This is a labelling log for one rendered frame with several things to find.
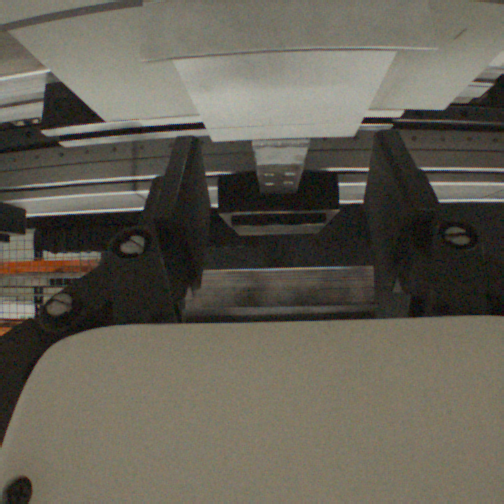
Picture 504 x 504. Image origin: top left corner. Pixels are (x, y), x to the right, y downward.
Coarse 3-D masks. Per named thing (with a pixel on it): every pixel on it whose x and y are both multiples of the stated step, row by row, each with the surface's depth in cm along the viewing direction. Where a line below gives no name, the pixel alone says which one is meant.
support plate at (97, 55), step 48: (0, 0) 10; (48, 0) 10; (96, 0) 10; (432, 0) 11; (48, 48) 13; (96, 48) 13; (480, 48) 13; (96, 96) 17; (144, 96) 17; (384, 96) 18; (432, 96) 18
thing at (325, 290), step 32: (224, 288) 21; (256, 288) 21; (288, 288) 21; (320, 288) 21; (352, 288) 20; (192, 320) 20; (224, 320) 20; (256, 320) 20; (288, 320) 20; (320, 320) 20
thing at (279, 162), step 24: (264, 144) 24; (288, 144) 24; (264, 168) 29; (288, 168) 29; (240, 192) 39; (264, 192) 37; (288, 192) 38; (312, 192) 38; (336, 192) 38; (240, 216) 39; (264, 216) 39; (288, 216) 39; (312, 216) 39
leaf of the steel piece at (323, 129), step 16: (208, 128) 22; (224, 128) 21; (240, 128) 22; (256, 128) 22; (272, 128) 22; (288, 128) 22; (304, 128) 22; (320, 128) 22; (336, 128) 22; (352, 128) 22
